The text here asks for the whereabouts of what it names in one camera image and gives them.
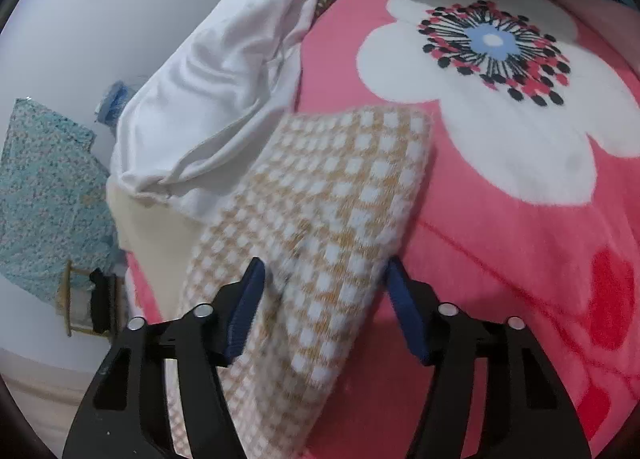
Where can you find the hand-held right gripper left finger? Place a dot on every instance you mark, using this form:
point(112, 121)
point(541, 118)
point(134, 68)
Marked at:
point(245, 304)

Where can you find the pink floral blanket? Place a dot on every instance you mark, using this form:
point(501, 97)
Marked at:
point(500, 264)

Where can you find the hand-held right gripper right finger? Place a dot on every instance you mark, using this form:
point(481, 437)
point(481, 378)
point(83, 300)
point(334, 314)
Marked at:
point(405, 309)

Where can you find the white garment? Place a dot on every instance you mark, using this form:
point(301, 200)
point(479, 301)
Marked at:
point(215, 64)

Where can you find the beige white checked sweater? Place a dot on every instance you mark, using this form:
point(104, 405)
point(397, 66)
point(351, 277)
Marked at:
point(310, 219)

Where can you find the wooden chair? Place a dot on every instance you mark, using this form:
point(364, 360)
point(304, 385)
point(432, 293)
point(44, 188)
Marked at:
point(65, 289)

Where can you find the black bag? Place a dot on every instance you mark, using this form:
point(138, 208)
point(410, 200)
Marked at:
point(102, 299)

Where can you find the blue water jug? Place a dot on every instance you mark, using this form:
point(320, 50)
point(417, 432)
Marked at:
point(112, 99)

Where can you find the teal floral hanging cloth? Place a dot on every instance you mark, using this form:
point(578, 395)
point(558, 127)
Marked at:
point(45, 189)

